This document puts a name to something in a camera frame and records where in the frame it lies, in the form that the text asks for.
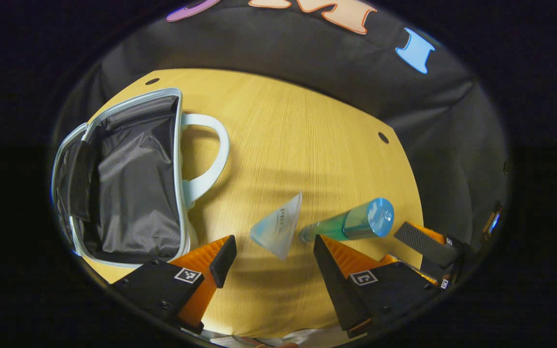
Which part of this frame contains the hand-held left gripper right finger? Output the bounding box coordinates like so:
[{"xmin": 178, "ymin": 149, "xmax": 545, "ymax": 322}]
[{"xmin": 313, "ymin": 234, "xmax": 446, "ymax": 339}]

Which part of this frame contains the black backdrop cloth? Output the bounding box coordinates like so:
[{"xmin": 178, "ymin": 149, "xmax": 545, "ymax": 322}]
[{"xmin": 51, "ymin": 0, "xmax": 511, "ymax": 252}]

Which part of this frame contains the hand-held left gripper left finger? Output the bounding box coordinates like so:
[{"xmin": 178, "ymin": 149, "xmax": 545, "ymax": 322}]
[{"xmin": 109, "ymin": 234, "xmax": 238, "ymax": 335}]

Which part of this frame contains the green bottle with blue cap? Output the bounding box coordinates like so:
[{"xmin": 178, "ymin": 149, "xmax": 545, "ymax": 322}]
[{"xmin": 299, "ymin": 197, "xmax": 395, "ymax": 243}]

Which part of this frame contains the white and blue tube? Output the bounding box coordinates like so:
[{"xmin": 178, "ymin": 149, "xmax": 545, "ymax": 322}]
[{"xmin": 249, "ymin": 191, "xmax": 303, "ymax": 261}]

